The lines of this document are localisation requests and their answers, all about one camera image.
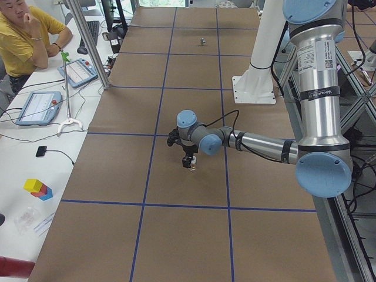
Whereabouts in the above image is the white reacher grabber tool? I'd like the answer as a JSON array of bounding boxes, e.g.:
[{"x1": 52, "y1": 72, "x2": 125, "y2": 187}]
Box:
[{"x1": 57, "y1": 51, "x2": 83, "y2": 136}]

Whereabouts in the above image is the blue wooden block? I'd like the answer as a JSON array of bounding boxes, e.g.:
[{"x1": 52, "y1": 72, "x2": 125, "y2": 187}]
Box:
[{"x1": 38, "y1": 187, "x2": 53, "y2": 201}]

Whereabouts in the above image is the near blue teach pendant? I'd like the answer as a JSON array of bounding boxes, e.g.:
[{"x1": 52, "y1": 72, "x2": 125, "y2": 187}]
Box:
[{"x1": 15, "y1": 91, "x2": 62, "y2": 126}]

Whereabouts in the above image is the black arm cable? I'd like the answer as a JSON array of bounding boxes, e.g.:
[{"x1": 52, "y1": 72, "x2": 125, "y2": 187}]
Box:
[{"x1": 205, "y1": 110, "x2": 290, "y2": 163}]

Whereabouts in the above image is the person in yellow shirt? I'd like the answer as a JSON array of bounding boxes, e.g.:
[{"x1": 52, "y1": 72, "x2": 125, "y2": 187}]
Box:
[{"x1": 1, "y1": 1, "x2": 72, "y2": 78}]

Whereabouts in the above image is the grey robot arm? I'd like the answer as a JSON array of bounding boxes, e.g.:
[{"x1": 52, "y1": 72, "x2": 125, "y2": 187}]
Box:
[{"x1": 167, "y1": 1, "x2": 353, "y2": 198}]

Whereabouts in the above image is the red wooden block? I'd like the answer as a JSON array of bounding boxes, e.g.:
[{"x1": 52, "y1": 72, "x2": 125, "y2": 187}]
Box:
[{"x1": 31, "y1": 184, "x2": 48, "y2": 198}]

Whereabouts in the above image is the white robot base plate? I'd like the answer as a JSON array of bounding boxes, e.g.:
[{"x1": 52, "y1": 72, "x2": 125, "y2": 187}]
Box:
[{"x1": 232, "y1": 75, "x2": 276, "y2": 105}]

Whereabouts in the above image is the blue teach pendant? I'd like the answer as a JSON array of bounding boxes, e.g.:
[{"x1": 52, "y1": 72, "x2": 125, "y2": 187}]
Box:
[
  {"x1": 66, "y1": 58, "x2": 98, "y2": 89},
  {"x1": 15, "y1": 91, "x2": 62, "y2": 126}
]

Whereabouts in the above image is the small black device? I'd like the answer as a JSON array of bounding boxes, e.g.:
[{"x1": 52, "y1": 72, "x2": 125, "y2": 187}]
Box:
[{"x1": 35, "y1": 146, "x2": 47, "y2": 157}]

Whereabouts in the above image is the clear plastic bag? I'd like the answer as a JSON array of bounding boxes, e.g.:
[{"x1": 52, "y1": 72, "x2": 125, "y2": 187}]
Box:
[{"x1": 14, "y1": 207, "x2": 41, "y2": 235}]

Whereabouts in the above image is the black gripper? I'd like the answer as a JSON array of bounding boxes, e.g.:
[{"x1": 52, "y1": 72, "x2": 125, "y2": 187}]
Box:
[{"x1": 182, "y1": 145, "x2": 199, "y2": 169}]

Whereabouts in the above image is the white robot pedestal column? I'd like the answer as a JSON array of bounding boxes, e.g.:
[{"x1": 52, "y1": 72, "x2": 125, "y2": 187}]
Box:
[{"x1": 240, "y1": 0, "x2": 290, "y2": 98}]

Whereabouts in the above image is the black computer mouse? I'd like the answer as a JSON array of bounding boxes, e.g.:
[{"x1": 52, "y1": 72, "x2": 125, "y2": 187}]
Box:
[{"x1": 76, "y1": 46, "x2": 88, "y2": 55}]

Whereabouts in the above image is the black keyboard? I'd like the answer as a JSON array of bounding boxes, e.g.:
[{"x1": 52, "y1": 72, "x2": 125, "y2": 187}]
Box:
[{"x1": 86, "y1": 21, "x2": 100, "y2": 45}]

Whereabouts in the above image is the white brass PPR valve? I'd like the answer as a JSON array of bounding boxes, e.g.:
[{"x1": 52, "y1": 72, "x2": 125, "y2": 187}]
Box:
[{"x1": 189, "y1": 156, "x2": 197, "y2": 171}]

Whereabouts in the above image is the grey aluminium frame post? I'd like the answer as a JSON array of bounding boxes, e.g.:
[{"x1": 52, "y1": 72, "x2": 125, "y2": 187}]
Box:
[{"x1": 66, "y1": 0, "x2": 109, "y2": 90}]

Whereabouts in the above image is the red cylinder object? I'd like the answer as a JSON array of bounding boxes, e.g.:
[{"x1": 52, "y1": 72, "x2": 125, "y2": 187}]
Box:
[{"x1": 1, "y1": 257, "x2": 35, "y2": 278}]

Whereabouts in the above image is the far blue teach pendant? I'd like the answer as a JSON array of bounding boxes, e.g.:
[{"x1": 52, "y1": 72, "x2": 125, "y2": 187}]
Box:
[{"x1": 66, "y1": 58, "x2": 98, "y2": 89}]

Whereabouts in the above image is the yellow wooden block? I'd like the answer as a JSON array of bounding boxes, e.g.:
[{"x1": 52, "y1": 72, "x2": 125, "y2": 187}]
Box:
[{"x1": 23, "y1": 179, "x2": 43, "y2": 193}]

